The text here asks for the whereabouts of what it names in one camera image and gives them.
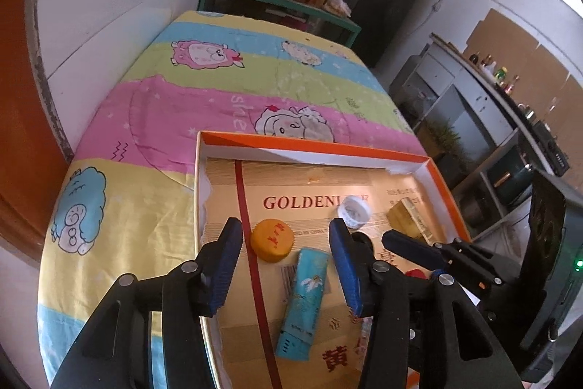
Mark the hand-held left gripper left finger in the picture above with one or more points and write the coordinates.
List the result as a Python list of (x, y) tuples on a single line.
[(225, 270)]

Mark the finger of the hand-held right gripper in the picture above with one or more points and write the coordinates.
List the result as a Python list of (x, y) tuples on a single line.
[(410, 250)]

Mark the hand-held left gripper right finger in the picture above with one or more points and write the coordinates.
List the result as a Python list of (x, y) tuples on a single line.
[(346, 273)]

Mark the small gold carton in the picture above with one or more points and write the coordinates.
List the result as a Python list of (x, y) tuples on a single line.
[(405, 218)]

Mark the black bottle cap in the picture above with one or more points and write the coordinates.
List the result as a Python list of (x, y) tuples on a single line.
[(366, 242)]

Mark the teal tube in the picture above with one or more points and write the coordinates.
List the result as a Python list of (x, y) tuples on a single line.
[(303, 302)]

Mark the orange bottle cap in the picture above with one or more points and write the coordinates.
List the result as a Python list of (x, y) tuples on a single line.
[(273, 241)]

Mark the white bottle cap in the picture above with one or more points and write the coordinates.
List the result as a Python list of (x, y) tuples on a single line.
[(355, 212)]

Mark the orange-rimmed shallow cardboard box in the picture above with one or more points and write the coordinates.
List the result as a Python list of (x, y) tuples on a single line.
[(319, 188)]

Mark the red bottle cap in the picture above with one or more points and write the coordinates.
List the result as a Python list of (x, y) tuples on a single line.
[(416, 275)]

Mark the dark green pot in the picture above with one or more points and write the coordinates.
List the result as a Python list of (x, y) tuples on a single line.
[(510, 184)]

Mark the green plant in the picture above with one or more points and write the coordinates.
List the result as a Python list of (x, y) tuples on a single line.
[(442, 136)]

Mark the black stove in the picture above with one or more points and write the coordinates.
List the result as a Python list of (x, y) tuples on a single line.
[(553, 149)]

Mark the grey kitchen counter cabinet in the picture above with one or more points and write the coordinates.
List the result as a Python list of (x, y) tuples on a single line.
[(478, 106)]

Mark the colourful cartoon printed blanket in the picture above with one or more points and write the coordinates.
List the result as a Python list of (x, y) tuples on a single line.
[(182, 97)]

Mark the row of condiment bottles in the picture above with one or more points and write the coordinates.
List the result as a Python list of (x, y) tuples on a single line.
[(501, 74)]

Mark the white plastic bag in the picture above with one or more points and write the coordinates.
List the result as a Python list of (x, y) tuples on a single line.
[(341, 4)]

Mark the brown wooden door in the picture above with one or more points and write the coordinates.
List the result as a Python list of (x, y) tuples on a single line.
[(18, 97)]

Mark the cardboard sheets on wall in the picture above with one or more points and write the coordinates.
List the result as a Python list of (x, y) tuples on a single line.
[(510, 38)]

